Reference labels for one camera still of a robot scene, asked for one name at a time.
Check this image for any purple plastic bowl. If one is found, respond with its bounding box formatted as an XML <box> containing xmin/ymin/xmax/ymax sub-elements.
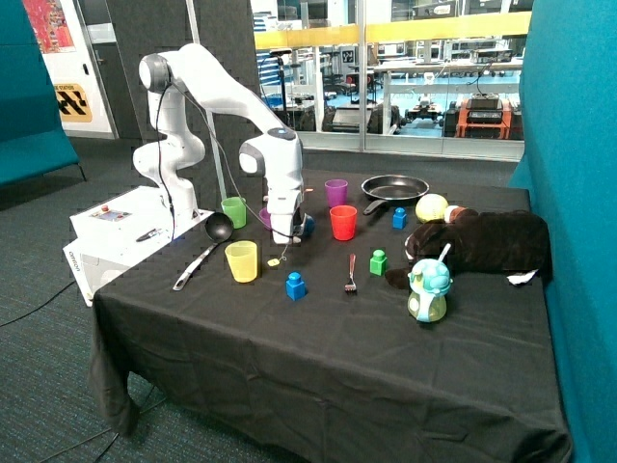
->
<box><xmin>259</xmin><ymin>207</ymin><xmax>271</xmax><ymax>231</ymax></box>

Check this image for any green plastic cup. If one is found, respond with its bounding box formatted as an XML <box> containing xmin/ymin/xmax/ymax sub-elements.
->
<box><xmin>221</xmin><ymin>197</ymin><xmax>247</xmax><ymax>230</ymax></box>

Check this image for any metal fork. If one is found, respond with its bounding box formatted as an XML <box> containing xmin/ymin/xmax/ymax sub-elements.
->
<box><xmin>344</xmin><ymin>254</ymin><xmax>357</xmax><ymax>294</ymax></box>

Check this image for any black ladle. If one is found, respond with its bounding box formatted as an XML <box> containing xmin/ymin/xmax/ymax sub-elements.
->
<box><xmin>173</xmin><ymin>212</ymin><xmax>234</xmax><ymax>291</ymax></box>

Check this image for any purple plastic cup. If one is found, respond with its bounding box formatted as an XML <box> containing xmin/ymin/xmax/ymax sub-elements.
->
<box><xmin>325</xmin><ymin>178</ymin><xmax>348</xmax><ymax>208</ymax></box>

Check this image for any small blue block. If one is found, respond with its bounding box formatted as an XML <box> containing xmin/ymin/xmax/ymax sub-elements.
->
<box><xmin>391</xmin><ymin>207</ymin><xmax>407</xmax><ymax>230</ymax></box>

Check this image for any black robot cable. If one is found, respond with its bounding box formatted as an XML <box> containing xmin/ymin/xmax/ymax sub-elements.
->
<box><xmin>137</xmin><ymin>79</ymin><xmax>295</xmax><ymax>243</ymax></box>

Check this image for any yellow black sign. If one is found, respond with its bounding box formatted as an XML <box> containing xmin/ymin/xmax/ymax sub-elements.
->
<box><xmin>54</xmin><ymin>83</ymin><xmax>93</xmax><ymax>123</ymax></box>

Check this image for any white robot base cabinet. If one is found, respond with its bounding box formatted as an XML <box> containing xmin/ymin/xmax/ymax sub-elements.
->
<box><xmin>64</xmin><ymin>186</ymin><xmax>212</xmax><ymax>306</ymax></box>

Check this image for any brown plush toy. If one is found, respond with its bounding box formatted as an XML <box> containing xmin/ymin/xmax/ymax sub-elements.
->
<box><xmin>386</xmin><ymin>208</ymin><xmax>552</xmax><ymax>289</ymax></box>

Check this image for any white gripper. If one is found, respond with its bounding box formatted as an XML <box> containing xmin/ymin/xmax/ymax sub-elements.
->
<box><xmin>267</xmin><ymin>192</ymin><xmax>305</xmax><ymax>244</ymax></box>

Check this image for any teal partition right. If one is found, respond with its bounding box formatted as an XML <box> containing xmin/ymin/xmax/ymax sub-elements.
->
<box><xmin>511</xmin><ymin>1</ymin><xmax>616</xmax><ymax>462</ymax></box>

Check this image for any blue ball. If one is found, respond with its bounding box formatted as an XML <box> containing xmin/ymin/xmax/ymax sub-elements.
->
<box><xmin>302</xmin><ymin>214</ymin><xmax>315</xmax><ymax>237</ymax></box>

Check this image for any black tablecloth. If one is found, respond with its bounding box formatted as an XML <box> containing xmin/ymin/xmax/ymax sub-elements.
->
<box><xmin>89</xmin><ymin>171</ymin><xmax>574</xmax><ymax>462</ymax></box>

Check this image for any large blue block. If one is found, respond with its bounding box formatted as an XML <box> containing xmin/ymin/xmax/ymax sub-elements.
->
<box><xmin>285</xmin><ymin>272</ymin><xmax>307</xmax><ymax>301</ymax></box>

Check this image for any yellow green ball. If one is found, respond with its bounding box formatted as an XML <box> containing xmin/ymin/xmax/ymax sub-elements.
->
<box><xmin>415</xmin><ymin>193</ymin><xmax>449</xmax><ymax>223</ymax></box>

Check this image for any red plastic cup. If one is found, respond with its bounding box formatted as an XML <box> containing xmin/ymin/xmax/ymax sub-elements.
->
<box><xmin>330</xmin><ymin>204</ymin><xmax>358</xmax><ymax>241</ymax></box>

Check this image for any teal sofa left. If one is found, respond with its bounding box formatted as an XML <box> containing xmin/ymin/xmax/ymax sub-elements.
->
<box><xmin>0</xmin><ymin>0</ymin><xmax>80</xmax><ymax>186</ymax></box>

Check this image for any turquoise toy bottle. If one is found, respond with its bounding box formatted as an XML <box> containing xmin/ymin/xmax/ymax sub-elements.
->
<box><xmin>408</xmin><ymin>243</ymin><xmax>453</xmax><ymax>323</ymax></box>

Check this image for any yellow plastic cup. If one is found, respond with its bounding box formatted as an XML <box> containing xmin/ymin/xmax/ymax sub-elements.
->
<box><xmin>225</xmin><ymin>240</ymin><xmax>258</xmax><ymax>284</ymax></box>

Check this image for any red poster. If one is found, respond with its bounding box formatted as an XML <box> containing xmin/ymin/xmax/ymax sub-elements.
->
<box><xmin>22</xmin><ymin>0</ymin><xmax>75</xmax><ymax>54</ymax></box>

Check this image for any black tripod stand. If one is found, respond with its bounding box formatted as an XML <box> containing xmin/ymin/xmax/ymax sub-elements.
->
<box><xmin>269</xmin><ymin>47</ymin><xmax>292</xmax><ymax>125</ymax></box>

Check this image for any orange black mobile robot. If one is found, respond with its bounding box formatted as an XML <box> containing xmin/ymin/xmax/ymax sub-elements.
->
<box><xmin>443</xmin><ymin>94</ymin><xmax>523</xmax><ymax>141</ymax></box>

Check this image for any green toy block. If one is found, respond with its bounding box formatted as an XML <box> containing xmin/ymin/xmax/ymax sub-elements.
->
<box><xmin>369</xmin><ymin>249</ymin><xmax>388</xmax><ymax>277</ymax></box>

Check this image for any black frying pan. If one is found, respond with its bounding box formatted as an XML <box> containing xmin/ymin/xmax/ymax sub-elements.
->
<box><xmin>361</xmin><ymin>175</ymin><xmax>429</xmax><ymax>215</ymax></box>

